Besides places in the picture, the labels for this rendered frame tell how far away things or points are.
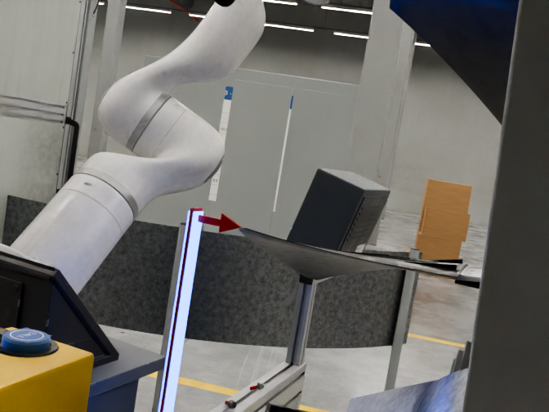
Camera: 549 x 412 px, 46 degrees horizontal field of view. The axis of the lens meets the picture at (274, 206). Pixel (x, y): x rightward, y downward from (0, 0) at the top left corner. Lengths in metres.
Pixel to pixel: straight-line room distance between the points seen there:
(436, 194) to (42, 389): 8.18
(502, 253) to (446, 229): 8.33
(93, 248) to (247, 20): 0.46
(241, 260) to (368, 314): 0.60
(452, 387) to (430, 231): 8.17
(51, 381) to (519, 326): 0.37
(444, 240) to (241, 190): 3.10
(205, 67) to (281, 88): 5.59
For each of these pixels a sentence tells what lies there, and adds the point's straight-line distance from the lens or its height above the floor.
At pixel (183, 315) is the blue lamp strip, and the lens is 0.81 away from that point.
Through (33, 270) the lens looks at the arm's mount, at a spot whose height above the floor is 1.07.
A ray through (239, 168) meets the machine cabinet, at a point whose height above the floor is 1.03.
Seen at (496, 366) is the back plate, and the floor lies 1.17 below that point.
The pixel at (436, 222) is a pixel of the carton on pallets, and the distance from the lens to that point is 8.66.
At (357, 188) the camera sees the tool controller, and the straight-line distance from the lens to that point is 1.30.
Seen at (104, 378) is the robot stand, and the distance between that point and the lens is 0.95.
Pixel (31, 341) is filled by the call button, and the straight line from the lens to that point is 0.60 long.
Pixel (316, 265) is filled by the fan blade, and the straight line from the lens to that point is 0.80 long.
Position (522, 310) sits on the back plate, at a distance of 0.37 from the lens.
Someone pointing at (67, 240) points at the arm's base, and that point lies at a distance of 0.98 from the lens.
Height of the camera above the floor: 1.28
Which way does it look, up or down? 5 degrees down
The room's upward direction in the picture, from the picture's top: 9 degrees clockwise
